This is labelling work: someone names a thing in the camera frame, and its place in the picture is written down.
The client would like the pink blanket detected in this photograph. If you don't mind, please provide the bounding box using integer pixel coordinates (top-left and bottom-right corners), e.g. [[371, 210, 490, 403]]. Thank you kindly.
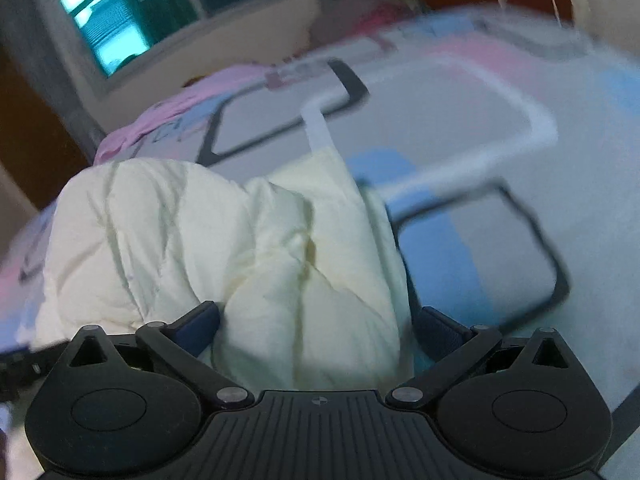
[[93, 63, 272, 165]]

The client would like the pile of folded clothes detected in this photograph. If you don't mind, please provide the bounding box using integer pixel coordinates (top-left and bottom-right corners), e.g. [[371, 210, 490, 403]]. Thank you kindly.
[[308, 0, 426, 51]]

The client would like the window with grey frame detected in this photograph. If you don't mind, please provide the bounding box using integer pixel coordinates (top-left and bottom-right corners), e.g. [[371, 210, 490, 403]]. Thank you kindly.
[[37, 0, 314, 98]]

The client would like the cream quilted jacket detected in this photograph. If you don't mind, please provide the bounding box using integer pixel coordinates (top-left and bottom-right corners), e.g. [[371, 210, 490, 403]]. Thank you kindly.
[[34, 150, 413, 392]]

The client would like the dark wooden door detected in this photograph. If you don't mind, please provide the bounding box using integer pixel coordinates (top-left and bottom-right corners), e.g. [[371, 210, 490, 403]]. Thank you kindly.
[[0, 54, 89, 209]]

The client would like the patterned grey blue bedspread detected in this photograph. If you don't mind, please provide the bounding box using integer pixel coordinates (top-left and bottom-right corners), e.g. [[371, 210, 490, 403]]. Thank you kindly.
[[1, 6, 639, 479]]

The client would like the grey curtain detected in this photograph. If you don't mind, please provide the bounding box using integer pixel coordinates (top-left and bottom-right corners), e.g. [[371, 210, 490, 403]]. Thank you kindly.
[[1, 0, 104, 162]]

